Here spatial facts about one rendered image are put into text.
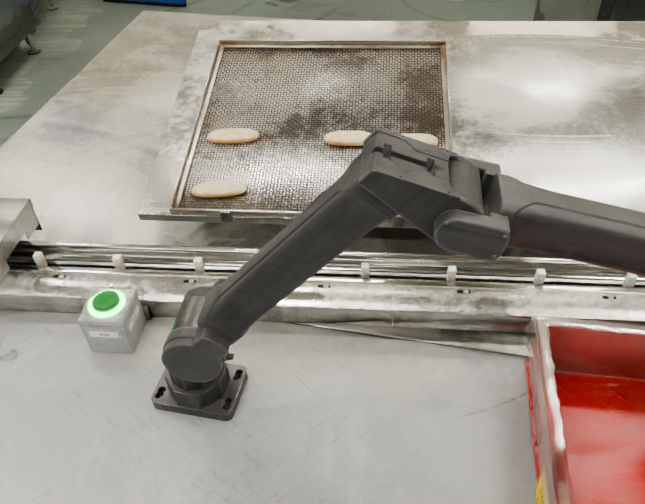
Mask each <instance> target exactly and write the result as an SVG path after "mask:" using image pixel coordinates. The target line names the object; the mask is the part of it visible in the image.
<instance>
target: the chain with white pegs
mask: <svg viewBox="0 0 645 504"><path fill-rule="evenodd" d="M32 257H33V259H34V261H35V263H22V262H16V263H14V262H7V263H8V265H33V266H60V267H87V268H115V269H142V270H169V271H196V272H224V273H235V272H236V271H237V270H229V271H228V270H213V269H205V268H204V264H203V260H202V257H195V258H194V261H193V264H194V268H195V269H188V268H186V269H184V268H160V267H157V268H155V267H133V266H128V267H127V266H125V264H124V261H123V259H122V256H121V254H114V255H113V257H112V261H113V264H114V266H105V265H100V266H98V265H78V264H72V265H70V264H50V263H47V262H46V259H45V257H44V255H43V253H42V252H37V251H35V253H34V254H33V256H32ZM369 266H370V264H369V263H362V265H361V275H353V274H349V275H347V274H326V273H319V274H317V273H316V274H315V275H313V276H333V277H360V278H387V279H415V280H442V281H469V282H496V283H524V284H551V285H578V286H605V287H633V288H645V285H635V283H636V280H637V278H638V277H637V275H636V274H632V273H628V272H627V275H626V277H625V279H624V282H623V284H616V285H614V284H601V283H600V284H598V283H573V282H567V283H565V282H546V281H544V280H545V276H546V272H545V269H537V270H536V274H535V277H534V281H517V280H503V281H502V280H491V279H488V280H486V279H463V278H456V272H457V270H456V266H448V271H447V278H436V277H425V278H423V277H408V276H395V277H393V276H381V275H379V276H377V275H369Z"/></svg>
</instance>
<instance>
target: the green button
mask: <svg viewBox="0 0 645 504"><path fill-rule="evenodd" d="M119 303H120V298H119V295H118V293H116V292H115V291H110V290H109V291H103V292H100V293H99V294H97V295H96V296H95V297H94V298H93V300H92V306H93V308H94V310H95V311H97V312H108V311H111V310H113V309H115V308H116V307H117V306H118V305H119Z"/></svg>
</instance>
